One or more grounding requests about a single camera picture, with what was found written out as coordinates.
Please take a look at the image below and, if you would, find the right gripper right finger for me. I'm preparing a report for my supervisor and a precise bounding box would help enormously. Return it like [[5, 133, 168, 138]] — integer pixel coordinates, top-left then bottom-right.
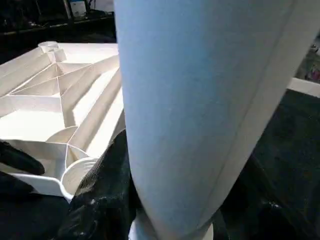
[[212, 154, 320, 240]]

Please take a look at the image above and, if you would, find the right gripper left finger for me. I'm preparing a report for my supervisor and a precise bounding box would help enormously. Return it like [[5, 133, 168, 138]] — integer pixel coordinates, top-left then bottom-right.
[[56, 129, 144, 240]]

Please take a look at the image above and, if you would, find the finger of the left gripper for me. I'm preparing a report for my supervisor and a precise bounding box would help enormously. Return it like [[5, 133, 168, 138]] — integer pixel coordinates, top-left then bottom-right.
[[0, 139, 46, 176], [0, 171, 39, 197]]

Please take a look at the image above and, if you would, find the white plastic table top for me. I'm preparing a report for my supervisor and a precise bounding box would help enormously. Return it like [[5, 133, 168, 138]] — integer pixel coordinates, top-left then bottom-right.
[[0, 41, 127, 202]]

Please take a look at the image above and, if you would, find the white plastic table leg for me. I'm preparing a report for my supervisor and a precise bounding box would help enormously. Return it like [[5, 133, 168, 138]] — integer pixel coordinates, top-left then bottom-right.
[[113, 0, 320, 240]]

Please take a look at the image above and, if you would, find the black work mat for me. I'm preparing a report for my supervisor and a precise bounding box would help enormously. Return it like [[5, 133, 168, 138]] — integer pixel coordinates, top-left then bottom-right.
[[0, 89, 320, 240]]

